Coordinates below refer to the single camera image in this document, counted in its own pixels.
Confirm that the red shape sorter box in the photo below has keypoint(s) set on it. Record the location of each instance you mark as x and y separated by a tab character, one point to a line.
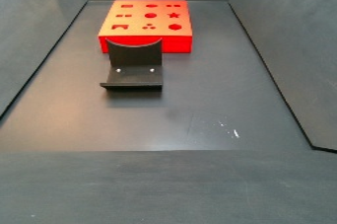
137	22

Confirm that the black curved holder stand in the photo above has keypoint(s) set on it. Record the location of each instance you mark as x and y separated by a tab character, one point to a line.
134	59

